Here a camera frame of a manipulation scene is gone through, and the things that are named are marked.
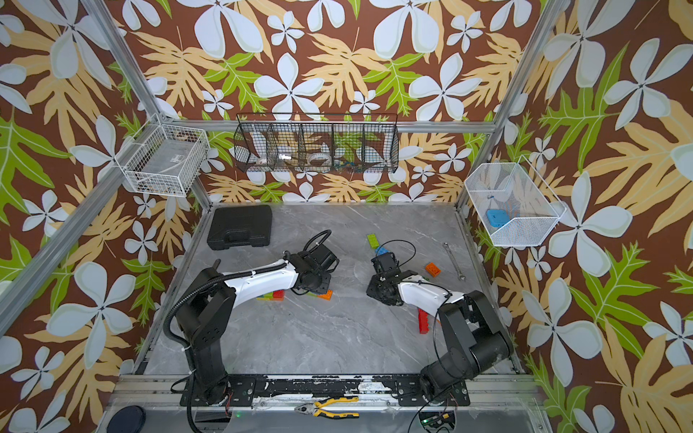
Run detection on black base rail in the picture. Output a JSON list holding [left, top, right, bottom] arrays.
[[179, 373, 470, 409]]

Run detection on white wire basket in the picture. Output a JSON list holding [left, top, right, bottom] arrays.
[[465, 157, 567, 249], [117, 115, 209, 198]]

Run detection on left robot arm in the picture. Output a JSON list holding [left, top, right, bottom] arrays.
[[162, 245, 339, 406]]

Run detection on aluminium frame post left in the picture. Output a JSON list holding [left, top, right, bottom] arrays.
[[82, 1, 212, 210]]

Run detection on aluminium frame post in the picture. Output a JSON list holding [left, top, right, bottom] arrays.
[[455, 1, 570, 209], [82, 1, 212, 210]]

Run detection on blue sponge in basket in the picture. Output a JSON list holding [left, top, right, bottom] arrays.
[[485, 209, 511, 228]]

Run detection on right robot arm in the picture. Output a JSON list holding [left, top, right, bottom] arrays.
[[366, 253, 514, 402]]

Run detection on black plastic tool case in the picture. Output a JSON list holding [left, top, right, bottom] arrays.
[[207, 205, 273, 251]]

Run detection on white wire basket right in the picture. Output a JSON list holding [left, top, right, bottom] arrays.
[[465, 157, 567, 249]]

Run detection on black wire basket centre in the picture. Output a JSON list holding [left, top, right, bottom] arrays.
[[231, 113, 401, 173]]

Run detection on long red lego brick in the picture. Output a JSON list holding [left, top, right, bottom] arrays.
[[418, 309, 430, 335]]

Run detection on white wire basket left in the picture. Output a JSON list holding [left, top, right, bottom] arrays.
[[117, 115, 209, 198]]

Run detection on black round disc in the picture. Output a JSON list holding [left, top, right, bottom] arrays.
[[106, 405, 146, 433]]

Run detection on silver combination wrench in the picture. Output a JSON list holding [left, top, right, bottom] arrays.
[[442, 242, 466, 281]]

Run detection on small orange upturned lego brick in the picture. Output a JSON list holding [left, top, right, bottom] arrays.
[[424, 263, 441, 278]]

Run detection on aluminium frame post right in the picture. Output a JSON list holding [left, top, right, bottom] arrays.
[[455, 1, 570, 209]]

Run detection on yellow black pliers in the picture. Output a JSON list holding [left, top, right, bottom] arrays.
[[294, 396, 361, 420]]

